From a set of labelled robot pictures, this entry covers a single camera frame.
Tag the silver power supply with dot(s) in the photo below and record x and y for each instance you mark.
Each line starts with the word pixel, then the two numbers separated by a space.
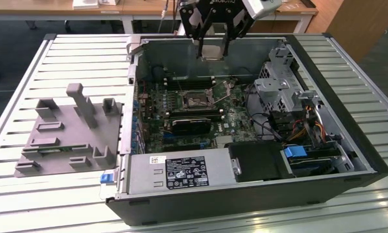
pixel 139 174

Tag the green RAM stick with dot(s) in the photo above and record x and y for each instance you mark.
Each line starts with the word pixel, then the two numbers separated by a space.
pixel 64 149

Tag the black open PC case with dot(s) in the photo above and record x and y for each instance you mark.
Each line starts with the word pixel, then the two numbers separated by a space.
pixel 245 208

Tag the black RAM slot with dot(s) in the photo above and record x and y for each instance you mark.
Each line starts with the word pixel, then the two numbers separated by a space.
pixel 191 79
pixel 193 113
pixel 195 117

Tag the grey plastic parts rack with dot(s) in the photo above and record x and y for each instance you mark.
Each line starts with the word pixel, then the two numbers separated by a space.
pixel 68 136

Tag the black graphics card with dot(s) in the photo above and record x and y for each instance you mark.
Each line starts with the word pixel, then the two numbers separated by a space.
pixel 191 127

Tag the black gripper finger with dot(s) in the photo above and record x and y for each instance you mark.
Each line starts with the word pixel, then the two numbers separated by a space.
pixel 243 24
pixel 188 24

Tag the black plastic shroud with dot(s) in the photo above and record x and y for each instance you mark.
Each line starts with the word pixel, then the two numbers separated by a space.
pixel 259 160

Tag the blue disk carrier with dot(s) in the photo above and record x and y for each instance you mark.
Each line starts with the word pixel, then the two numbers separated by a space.
pixel 295 152

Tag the blue plastic case latch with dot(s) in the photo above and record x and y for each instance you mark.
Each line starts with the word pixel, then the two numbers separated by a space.
pixel 107 177

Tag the green motherboard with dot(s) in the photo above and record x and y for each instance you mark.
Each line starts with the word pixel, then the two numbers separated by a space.
pixel 236 121

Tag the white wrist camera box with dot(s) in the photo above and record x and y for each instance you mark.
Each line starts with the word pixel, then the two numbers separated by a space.
pixel 261 8

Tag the silver square CPU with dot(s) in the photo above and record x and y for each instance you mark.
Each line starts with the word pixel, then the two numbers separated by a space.
pixel 213 52

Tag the silver metal drive cage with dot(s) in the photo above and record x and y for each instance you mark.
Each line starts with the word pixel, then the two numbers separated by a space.
pixel 277 94

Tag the blue expansion slot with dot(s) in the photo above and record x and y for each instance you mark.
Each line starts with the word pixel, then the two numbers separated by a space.
pixel 187 143

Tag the small silver chipset heatsink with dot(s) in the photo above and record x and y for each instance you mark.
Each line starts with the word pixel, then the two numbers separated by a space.
pixel 224 141

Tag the wooden desk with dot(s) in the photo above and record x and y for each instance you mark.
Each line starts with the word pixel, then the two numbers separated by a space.
pixel 51 12

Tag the wooden cabinet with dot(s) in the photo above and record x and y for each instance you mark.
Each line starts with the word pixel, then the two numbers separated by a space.
pixel 359 24

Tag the CPU socket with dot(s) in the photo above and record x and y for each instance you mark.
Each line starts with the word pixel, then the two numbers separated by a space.
pixel 193 100

